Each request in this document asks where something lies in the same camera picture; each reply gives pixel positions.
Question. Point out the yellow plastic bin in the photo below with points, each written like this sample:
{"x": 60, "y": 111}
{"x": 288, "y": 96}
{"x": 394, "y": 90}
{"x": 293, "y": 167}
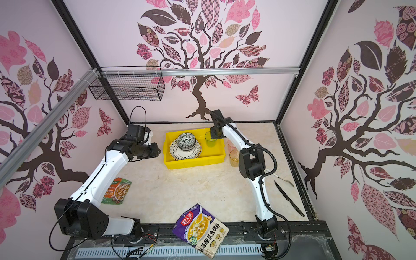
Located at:
{"x": 208, "y": 155}

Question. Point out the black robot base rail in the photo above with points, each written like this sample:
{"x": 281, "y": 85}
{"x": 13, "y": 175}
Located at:
{"x": 305, "y": 241}

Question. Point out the green patterned bowl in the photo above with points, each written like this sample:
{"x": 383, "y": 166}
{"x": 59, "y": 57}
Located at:
{"x": 186, "y": 141}

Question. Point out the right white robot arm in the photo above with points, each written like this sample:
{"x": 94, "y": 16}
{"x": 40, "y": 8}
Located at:
{"x": 252, "y": 167}

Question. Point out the purple seasoning packet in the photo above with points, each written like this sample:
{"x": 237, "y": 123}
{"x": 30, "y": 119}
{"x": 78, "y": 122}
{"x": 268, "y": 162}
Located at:
{"x": 201, "y": 230}

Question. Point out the aluminium rail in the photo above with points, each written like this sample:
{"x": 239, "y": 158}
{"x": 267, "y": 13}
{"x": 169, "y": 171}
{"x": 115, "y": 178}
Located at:
{"x": 12, "y": 163}
{"x": 202, "y": 72}

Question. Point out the aluminium rail back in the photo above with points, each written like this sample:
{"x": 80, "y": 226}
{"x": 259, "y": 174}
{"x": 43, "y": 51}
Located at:
{"x": 202, "y": 72}

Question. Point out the yellow dotted plate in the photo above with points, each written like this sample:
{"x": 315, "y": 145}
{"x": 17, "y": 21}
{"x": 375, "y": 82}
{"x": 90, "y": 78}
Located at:
{"x": 178, "y": 154}

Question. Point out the black wire basket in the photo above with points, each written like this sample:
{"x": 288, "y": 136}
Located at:
{"x": 131, "y": 83}

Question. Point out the green translucent cup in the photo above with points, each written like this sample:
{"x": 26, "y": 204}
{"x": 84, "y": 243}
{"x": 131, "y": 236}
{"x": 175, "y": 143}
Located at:
{"x": 210, "y": 142}

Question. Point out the pink translucent cup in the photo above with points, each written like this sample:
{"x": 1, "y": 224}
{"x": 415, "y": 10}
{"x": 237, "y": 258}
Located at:
{"x": 230, "y": 146}

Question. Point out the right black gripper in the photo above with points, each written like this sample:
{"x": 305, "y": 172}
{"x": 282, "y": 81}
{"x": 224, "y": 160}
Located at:
{"x": 213, "y": 136}

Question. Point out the white vent grille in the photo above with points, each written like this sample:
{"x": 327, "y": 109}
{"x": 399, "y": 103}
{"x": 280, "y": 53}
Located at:
{"x": 166, "y": 251}

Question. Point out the yellow translucent cup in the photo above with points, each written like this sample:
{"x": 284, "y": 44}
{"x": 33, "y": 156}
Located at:
{"x": 234, "y": 158}

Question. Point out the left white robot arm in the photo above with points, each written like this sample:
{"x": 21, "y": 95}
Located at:
{"x": 80, "y": 216}

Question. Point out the green food packet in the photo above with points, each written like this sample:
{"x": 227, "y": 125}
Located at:
{"x": 116, "y": 192}

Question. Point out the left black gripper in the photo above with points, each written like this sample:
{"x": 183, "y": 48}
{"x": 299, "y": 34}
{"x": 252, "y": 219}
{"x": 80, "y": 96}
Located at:
{"x": 154, "y": 153}

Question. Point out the aluminium rail left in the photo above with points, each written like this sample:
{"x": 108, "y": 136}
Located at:
{"x": 12, "y": 163}

